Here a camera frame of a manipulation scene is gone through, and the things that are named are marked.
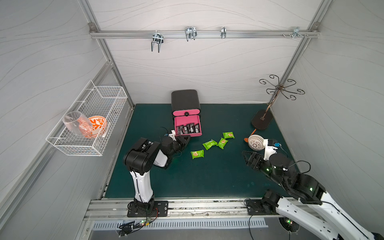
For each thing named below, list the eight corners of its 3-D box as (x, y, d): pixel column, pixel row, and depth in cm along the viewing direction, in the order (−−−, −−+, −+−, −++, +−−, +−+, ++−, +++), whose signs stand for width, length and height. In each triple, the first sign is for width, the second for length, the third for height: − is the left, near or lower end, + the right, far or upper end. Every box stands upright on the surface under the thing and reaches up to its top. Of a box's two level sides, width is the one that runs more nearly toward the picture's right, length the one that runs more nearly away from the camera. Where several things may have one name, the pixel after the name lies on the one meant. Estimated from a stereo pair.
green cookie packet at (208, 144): (207, 150, 96) (207, 149, 95) (203, 145, 99) (203, 143, 97) (217, 144, 99) (217, 143, 97) (213, 139, 102) (213, 137, 100)
